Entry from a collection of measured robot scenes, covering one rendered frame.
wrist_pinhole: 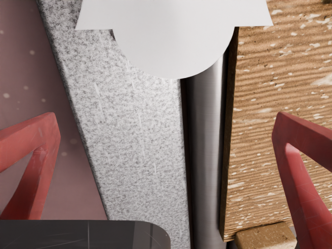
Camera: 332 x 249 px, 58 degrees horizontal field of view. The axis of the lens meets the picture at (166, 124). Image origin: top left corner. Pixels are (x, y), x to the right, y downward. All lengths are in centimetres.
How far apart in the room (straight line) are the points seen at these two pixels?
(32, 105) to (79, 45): 112
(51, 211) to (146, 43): 160
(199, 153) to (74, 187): 136
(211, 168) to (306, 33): 14
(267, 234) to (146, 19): 25
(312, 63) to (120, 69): 14
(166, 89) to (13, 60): 105
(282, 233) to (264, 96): 17
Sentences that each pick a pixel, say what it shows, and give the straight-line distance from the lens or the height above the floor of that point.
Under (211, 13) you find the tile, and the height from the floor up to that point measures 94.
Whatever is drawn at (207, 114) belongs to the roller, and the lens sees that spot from 25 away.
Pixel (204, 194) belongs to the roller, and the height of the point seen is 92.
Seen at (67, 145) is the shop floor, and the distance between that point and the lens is 143.
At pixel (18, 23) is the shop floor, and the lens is 119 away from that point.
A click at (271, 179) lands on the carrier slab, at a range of 30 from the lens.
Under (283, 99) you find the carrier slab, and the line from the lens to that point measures 25.
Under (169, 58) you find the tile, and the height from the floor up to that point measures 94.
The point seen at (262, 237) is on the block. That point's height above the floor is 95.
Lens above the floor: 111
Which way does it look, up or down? 53 degrees down
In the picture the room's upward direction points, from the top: 161 degrees clockwise
